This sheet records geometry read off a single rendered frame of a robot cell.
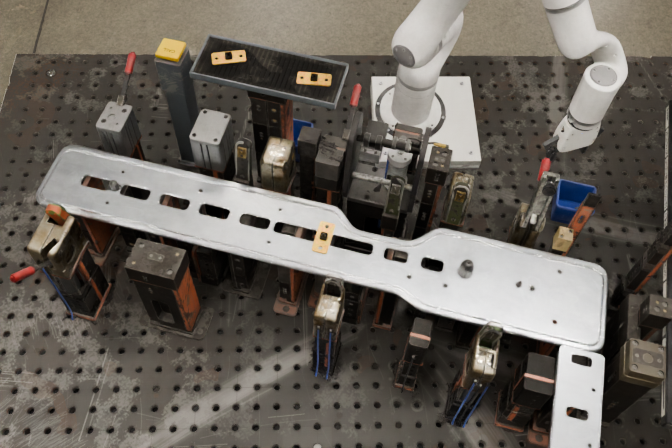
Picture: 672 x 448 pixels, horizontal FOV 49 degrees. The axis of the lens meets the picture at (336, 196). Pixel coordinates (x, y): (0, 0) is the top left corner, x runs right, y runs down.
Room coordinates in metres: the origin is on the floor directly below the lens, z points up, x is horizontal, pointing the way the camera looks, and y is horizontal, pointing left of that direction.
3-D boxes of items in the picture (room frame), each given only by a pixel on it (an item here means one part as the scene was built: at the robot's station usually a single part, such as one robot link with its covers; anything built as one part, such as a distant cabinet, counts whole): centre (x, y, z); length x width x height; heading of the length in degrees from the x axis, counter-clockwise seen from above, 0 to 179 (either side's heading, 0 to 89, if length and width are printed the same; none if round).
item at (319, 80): (1.21, 0.07, 1.17); 0.08 x 0.04 x 0.01; 88
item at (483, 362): (0.58, -0.34, 0.87); 0.12 x 0.09 x 0.35; 168
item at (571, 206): (1.17, -0.68, 0.74); 0.11 x 0.10 x 0.09; 78
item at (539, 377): (0.57, -0.47, 0.84); 0.11 x 0.10 x 0.28; 168
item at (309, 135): (1.09, 0.07, 0.90); 0.05 x 0.05 x 0.40; 78
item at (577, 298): (0.86, 0.04, 1.00); 1.38 x 0.22 x 0.02; 78
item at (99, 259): (0.99, 0.64, 0.84); 0.18 x 0.06 x 0.29; 168
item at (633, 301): (0.70, -0.69, 0.85); 0.12 x 0.03 x 0.30; 168
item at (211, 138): (1.09, 0.31, 0.90); 0.13 x 0.10 x 0.41; 168
